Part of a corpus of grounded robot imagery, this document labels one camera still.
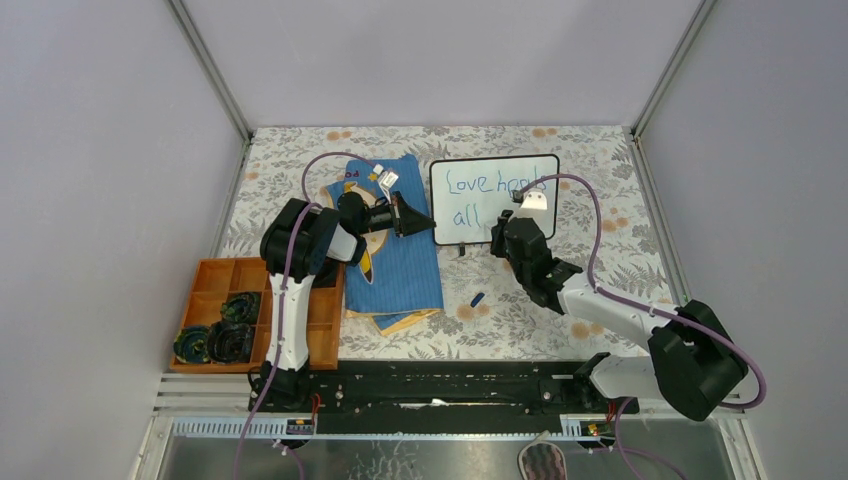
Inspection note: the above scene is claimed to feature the black framed whiteboard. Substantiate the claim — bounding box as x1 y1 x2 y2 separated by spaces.
429 154 560 246

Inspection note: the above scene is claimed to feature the blue cartoon cloth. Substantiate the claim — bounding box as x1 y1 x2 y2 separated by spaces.
325 154 444 334

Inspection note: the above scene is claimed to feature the floral tablecloth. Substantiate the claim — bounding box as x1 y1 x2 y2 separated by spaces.
219 126 678 360

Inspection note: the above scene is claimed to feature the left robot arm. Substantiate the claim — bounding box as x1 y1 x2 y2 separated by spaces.
257 192 436 411

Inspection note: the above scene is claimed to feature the black mounting rail base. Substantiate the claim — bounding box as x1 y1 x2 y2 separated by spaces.
248 360 639 436

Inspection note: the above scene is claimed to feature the orange wooden compartment tray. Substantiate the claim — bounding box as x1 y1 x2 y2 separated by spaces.
170 257 345 374

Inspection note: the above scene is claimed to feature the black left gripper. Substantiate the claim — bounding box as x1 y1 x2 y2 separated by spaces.
354 189 434 236

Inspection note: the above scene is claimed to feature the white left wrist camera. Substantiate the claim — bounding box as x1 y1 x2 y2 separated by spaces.
372 163 399 200

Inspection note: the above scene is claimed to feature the striped object at bottom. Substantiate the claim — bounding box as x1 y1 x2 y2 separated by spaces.
517 431 567 480

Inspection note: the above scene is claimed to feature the black roll in tray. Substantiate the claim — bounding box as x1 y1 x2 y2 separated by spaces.
206 320 255 364
220 292 261 325
172 325 210 365

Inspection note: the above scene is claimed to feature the blue marker cap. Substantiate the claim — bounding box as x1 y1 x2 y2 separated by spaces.
469 292 485 308

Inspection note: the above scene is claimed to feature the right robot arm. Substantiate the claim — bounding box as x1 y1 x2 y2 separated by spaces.
491 210 749 421

